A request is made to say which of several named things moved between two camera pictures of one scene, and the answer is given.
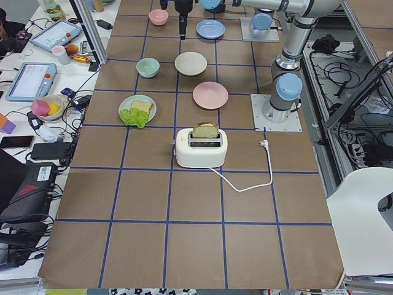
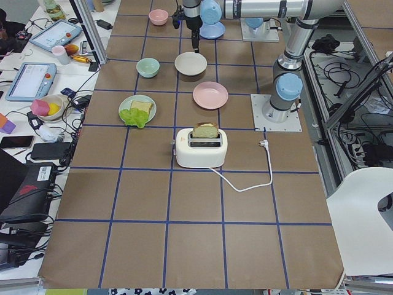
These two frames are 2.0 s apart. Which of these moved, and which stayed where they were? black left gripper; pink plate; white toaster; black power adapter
Moved: black left gripper
Stayed: white toaster; black power adapter; pink plate
